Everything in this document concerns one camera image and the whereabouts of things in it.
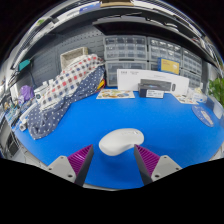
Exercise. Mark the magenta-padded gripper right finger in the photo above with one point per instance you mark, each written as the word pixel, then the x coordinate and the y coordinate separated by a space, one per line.
pixel 163 166

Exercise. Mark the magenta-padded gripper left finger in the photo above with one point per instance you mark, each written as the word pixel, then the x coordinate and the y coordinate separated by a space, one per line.
pixel 63 166

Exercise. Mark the white computer mouse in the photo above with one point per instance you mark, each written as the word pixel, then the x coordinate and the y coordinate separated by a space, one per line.
pixel 120 141

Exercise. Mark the navy polka dot cloth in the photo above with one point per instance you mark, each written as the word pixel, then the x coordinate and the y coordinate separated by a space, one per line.
pixel 46 121

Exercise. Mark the colourful sticker sheet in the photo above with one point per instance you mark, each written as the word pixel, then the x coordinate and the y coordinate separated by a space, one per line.
pixel 185 99
pixel 115 94

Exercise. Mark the small black box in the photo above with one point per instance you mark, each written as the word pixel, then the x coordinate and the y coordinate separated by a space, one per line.
pixel 150 91

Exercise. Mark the clear plastic packet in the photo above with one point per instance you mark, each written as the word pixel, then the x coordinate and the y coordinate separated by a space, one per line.
pixel 200 96

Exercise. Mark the purple bag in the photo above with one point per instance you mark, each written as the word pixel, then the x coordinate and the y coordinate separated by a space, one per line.
pixel 26 92

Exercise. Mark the red blue checked cloth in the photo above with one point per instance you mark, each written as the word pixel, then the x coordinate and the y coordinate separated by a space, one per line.
pixel 71 78

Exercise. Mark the green potted plant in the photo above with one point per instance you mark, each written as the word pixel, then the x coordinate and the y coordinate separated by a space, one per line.
pixel 217 90

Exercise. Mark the long white keyboard box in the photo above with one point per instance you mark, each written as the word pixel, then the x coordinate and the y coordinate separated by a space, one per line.
pixel 128 78

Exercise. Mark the yellow and blue box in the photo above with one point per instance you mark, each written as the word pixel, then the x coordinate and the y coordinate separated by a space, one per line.
pixel 168 66

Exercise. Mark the teal rectangular box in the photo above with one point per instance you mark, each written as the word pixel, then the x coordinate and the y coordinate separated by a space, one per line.
pixel 24 65

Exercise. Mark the white woven basket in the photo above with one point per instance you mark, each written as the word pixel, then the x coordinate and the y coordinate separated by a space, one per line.
pixel 71 55

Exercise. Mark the dark wall shelf unit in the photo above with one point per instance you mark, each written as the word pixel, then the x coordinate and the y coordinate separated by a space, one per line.
pixel 133 20

